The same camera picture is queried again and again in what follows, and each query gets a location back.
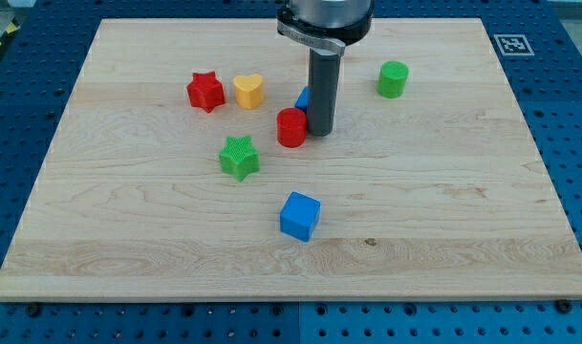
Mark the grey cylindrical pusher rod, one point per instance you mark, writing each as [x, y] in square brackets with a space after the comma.
[322, 91]

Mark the red cylinder block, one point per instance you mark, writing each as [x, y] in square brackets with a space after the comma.
[291, 124]

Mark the green star block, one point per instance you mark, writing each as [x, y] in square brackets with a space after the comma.
[239, 158]

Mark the red star block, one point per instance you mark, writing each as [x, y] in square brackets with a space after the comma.
[206, 91]

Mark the small blue block behind rod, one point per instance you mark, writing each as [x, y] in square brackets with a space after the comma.
[303, 100]

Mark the green cylinder block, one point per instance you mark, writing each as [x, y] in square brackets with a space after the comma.
[392, 78]

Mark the yellow heart block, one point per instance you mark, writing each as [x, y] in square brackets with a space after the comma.
[249, 90]

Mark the blue cube block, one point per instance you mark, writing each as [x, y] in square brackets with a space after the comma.
[299, 216]

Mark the wooden board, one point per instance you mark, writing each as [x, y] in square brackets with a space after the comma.
[165, 180]

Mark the black white fiducial tag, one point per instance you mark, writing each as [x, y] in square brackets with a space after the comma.
[513, 44]

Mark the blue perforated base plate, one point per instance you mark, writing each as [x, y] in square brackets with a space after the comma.
[40, 65]

